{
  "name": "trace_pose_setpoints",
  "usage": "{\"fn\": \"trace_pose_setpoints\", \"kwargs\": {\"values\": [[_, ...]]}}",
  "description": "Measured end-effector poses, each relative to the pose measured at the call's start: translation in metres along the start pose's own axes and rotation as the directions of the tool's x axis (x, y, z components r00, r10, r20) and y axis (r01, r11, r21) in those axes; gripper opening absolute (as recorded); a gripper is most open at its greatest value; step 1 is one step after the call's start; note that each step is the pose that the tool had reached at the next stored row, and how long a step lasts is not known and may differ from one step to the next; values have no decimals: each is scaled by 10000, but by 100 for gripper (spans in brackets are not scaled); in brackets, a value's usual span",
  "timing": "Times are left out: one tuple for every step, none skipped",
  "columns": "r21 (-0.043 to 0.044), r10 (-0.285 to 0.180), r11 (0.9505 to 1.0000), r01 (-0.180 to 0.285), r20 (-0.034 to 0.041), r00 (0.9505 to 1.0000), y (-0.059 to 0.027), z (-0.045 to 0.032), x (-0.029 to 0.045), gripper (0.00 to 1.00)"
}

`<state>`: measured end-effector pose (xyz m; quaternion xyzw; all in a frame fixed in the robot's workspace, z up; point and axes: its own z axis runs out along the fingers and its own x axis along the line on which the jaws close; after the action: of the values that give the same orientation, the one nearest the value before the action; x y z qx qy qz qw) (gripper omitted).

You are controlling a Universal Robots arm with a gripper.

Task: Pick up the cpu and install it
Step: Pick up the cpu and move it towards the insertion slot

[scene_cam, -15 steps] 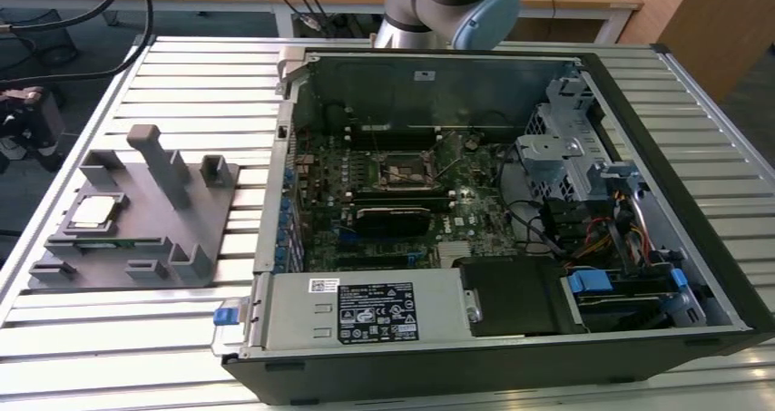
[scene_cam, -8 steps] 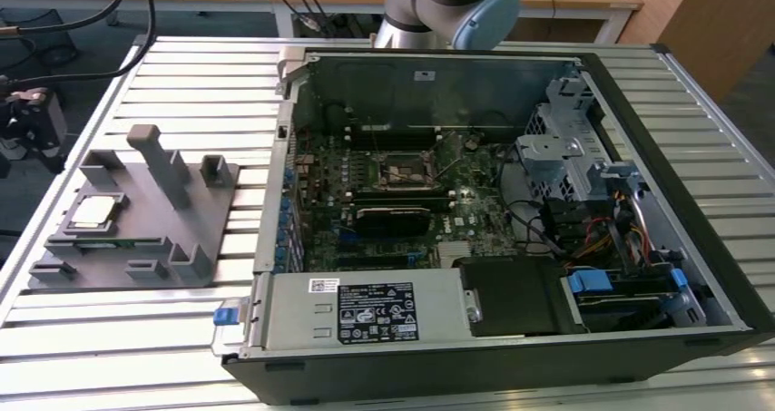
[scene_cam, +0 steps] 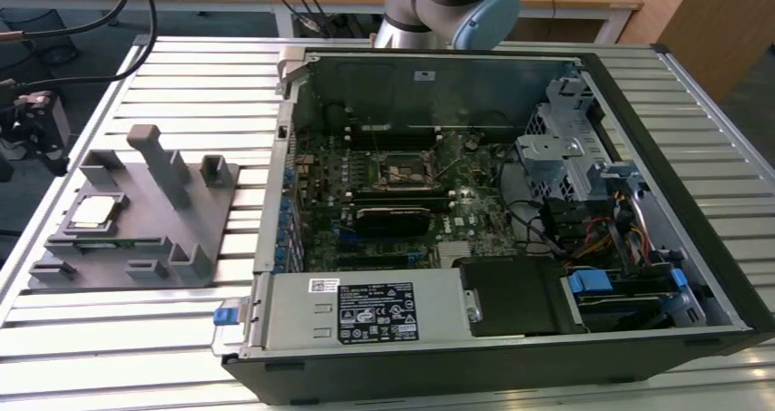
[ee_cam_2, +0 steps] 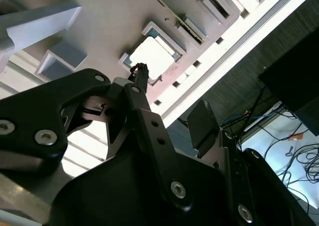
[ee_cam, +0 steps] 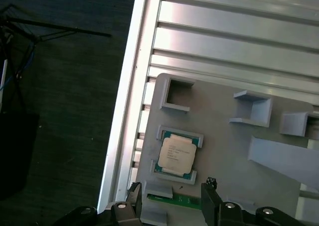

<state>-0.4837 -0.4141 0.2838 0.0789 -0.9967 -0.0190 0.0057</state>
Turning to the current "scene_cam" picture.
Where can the silver square CPU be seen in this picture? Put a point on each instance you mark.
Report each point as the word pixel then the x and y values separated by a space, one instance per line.
pixel 96 211

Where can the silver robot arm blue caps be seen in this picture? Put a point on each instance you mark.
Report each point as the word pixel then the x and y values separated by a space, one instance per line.
pixel 424 7

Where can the CPU socket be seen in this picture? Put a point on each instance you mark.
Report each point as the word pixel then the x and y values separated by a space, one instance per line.
pixel 403 173

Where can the black mesh waste bin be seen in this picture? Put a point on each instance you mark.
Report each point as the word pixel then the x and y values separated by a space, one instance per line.
pixel 60 52

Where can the grey plastic parts rack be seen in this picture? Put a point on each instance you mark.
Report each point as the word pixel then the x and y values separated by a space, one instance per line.
pixel 139 229

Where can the green RAM stick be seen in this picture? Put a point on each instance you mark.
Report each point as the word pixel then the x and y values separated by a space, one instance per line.
pixel 129 243

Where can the blue release latch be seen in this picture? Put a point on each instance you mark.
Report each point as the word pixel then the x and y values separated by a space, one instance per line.
pixel 224 316

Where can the silver power supply unit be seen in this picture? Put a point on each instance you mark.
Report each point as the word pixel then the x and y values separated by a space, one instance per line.
pixel 291 302

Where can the black RAM slot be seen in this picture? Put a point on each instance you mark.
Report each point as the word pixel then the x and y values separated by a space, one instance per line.
pixel 399 205
pixel 393 132
pixel 399 195
pixel 393 142

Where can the small black graphics card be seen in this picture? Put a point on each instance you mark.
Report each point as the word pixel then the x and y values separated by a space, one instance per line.
pixel 393 222

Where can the round silver coin battery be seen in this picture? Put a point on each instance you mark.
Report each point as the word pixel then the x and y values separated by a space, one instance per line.
pixel 472 144

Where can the silver chipset heatsink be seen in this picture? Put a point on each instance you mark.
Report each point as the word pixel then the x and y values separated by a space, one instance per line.
pixel 453 252

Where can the green motherboard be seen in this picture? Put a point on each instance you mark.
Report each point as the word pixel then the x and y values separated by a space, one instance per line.
pixel 477 211

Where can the black open PC case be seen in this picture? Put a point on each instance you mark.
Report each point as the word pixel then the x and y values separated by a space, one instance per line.
pixel 424 374

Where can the silver metal drive cage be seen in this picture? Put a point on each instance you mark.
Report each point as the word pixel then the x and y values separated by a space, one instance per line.
pixel 544 157

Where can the hard disk in blue carrier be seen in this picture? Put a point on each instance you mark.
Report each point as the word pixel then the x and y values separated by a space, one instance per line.
pixel 590 281

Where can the wooden cabinet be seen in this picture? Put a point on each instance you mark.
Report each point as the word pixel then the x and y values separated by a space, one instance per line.
pixel 714 30

